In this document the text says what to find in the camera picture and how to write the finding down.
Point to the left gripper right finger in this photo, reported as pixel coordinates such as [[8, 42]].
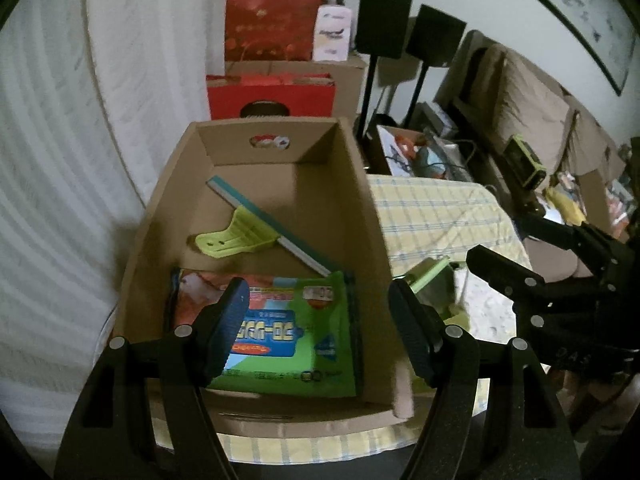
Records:
[[421, 331]]

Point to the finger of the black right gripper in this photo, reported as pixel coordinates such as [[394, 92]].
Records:
[[503, 275], [586, 241]]

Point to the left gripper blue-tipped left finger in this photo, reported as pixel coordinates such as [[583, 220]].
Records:
[[215, 329]]

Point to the green teal squeegee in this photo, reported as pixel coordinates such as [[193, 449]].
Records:
[[252, 230]]

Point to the white floral cloth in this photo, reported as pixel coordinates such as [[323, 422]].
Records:
[[488, 314]]

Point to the yellow cloth on sofa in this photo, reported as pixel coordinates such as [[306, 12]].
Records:
[[569, 210]]

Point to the yellow plaid cloth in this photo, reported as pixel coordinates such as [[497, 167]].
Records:
[[419, 218]]

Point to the green black radio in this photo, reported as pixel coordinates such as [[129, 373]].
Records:
[[525, 164]]

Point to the open cardboard box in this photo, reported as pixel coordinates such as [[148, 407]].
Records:
[[280, 208]]

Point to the box of clutter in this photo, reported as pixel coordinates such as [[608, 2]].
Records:
[[425, 149]]

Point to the red box with hole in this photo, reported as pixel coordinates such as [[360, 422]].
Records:
[[291, 95]]

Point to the black speaker right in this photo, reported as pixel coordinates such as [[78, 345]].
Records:
[[434, 41]]

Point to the black speaker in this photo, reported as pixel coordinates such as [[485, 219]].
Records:
[[434, 41], [380, 33]]

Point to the large brown cardboard box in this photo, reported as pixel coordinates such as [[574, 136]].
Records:
[[348, 78]]

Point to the black speaker left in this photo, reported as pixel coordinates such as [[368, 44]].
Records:
[[380, 33]]

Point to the small white pink box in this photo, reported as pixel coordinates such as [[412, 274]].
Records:
[[332, 33]]

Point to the red gift bag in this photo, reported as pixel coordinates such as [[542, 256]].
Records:
[[270, 30]]

